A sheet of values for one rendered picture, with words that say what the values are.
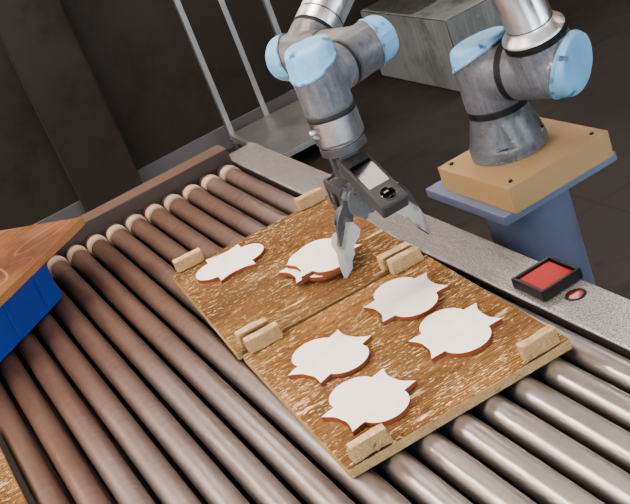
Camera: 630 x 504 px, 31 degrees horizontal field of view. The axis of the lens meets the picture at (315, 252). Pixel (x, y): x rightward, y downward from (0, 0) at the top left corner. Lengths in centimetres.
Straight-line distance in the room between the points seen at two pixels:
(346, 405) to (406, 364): 11
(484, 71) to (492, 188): 21
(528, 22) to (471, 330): 61
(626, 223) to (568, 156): 169
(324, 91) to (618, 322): 52
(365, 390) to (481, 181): 66
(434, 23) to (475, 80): 318
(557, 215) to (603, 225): 161
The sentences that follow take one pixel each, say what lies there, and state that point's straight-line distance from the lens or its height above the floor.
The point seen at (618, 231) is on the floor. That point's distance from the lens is 374.
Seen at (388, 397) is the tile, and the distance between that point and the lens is 153.
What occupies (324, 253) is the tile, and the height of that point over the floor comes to 96.
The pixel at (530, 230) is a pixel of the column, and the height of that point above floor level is 78.
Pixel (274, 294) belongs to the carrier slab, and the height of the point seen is 94.
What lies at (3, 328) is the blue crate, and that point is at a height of 97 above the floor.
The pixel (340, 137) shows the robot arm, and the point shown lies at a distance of 162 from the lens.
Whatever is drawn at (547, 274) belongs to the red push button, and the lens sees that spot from 172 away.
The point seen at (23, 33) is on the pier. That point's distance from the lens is 529.
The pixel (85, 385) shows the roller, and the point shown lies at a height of 92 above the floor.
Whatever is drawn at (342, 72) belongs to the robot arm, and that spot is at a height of 131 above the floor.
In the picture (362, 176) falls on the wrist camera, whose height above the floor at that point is 117.
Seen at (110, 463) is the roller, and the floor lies 92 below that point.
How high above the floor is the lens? 177
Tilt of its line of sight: 25 degrees down
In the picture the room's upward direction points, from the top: 22 degrees counter-clockwise
